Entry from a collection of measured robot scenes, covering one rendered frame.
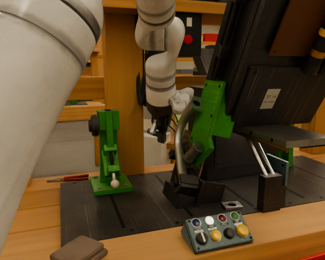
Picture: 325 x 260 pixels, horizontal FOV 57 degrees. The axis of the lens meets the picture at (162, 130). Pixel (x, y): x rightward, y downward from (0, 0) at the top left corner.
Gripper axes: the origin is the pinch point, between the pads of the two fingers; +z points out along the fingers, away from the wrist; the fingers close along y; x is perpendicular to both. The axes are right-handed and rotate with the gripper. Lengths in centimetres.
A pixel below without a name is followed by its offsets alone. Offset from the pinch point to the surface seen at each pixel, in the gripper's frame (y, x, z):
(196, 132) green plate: -11.8, 6.5, 6.1
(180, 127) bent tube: -14.3, 0.2, 8.5
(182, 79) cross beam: -49, -13, 15
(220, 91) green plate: -16.1, 11.2, -8.6
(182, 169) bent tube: -1.2, 6.3, 12.9
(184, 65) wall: -878, -324, 561
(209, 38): -699, -187, 338
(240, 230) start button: 15.3, 27.6, 5.7
